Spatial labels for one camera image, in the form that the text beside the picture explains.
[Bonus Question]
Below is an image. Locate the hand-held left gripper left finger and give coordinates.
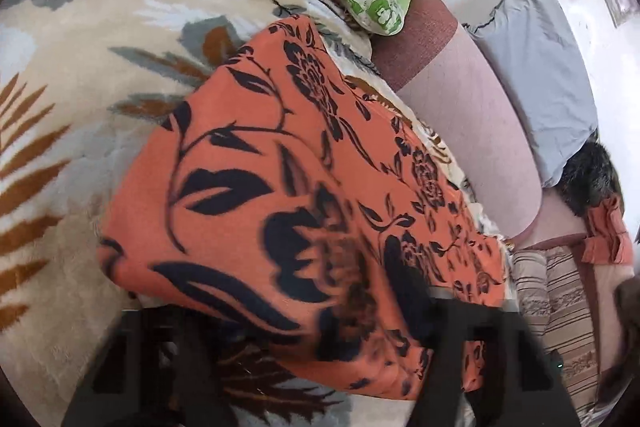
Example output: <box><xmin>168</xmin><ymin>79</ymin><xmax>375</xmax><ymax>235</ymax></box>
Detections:
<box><xmin>60</xmin><ymin>307</ymin><xmax>226</xmax><ymax>427</ymax></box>

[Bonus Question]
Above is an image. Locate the pink bolster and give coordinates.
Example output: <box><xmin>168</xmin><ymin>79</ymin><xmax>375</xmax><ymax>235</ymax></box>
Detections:
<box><xmin>370</xmin><ymin>0</ymin><xmax>543</xmax><ymax>240</ymax></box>

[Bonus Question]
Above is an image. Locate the striped beige cushion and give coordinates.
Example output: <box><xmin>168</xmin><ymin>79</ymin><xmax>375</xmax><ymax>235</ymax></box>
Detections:
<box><xmin>510</xmin><ymin>249</ymin><xmax>552</xmax><ymax>335</ymax></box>

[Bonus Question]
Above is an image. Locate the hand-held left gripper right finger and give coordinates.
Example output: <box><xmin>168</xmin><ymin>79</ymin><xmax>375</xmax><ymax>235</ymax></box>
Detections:
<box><xmin>410</xmin><ymin>301</ymin><xmax>583</xmax><ymax>427</ymax></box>

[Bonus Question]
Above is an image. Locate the dark brown cloth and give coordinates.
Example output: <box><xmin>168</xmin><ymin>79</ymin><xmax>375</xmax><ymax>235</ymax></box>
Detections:
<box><xmin>614</xmin><ymin>274</ymin><xmax>640</xmax><ymax>323</ymax></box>

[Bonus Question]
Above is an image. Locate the orange floral shirt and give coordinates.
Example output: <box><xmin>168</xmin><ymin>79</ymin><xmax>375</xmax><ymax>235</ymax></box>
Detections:
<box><xmin>97</xmin><ymin>16</ymin><xmax>511</xmax><ymax>400</ymax></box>

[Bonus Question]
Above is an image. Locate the grey pillow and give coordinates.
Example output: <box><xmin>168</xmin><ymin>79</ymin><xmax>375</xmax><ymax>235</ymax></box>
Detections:
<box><xmin>465</xmin><ymin>0</ymin><xmax>599</xmax><ymax>190</ymax></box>

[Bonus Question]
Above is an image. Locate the orange towel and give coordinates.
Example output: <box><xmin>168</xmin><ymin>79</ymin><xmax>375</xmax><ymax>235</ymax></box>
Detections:
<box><xmin>582</xmin><ymin>196</ymin><xmax>635</xmax><ymax>265</ymax></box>

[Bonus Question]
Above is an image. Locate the dark furry cloth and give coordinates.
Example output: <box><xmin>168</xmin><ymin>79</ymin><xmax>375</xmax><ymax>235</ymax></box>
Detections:
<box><xmin>556</xmin><ymin>141</ymin><xmax>623</xmax><ymax>218</ymax></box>

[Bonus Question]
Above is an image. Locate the striped sofa back cushion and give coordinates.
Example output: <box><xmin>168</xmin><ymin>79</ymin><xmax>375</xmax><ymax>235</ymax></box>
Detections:
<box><xmin>542</xmin><ymin>247</ymin><xmax>602</xmax><ymax>410</ymax></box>

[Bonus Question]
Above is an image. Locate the leaf print blanket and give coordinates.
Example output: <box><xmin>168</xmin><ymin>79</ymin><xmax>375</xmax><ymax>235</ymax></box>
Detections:
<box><xmin>0</xmin><ymin>0</ymin><xmax>516</xmax><ymax>427</ymax></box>

